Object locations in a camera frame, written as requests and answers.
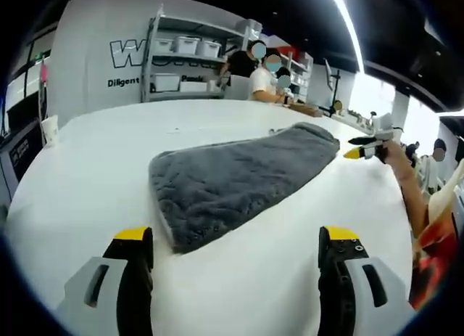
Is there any black cabinet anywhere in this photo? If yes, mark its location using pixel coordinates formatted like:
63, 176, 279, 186
0, 120, 45, 199

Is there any grey towel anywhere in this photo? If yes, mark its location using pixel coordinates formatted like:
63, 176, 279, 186
148, 121, 341, 255

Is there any grey metal shelf unit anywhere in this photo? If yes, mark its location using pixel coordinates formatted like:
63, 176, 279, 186
140, 13, 262, 104

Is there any white paper cup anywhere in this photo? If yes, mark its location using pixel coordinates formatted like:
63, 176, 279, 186
40, 115, 60, 146

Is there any white storage bin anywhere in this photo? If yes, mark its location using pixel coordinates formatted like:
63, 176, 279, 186
149, 73, 181, 93
173, 35, 201, 55
197, 40, 221, 58
153, 36, 175, 54

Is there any wooden box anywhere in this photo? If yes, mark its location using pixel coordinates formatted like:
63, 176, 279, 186
289, 102, 324, 118

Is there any ceiling light strip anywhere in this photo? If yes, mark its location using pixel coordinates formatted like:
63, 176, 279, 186
326, 0, 365, 74

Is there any white shelf unit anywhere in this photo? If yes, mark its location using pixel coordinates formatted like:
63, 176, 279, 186
284, 49, 315, 102

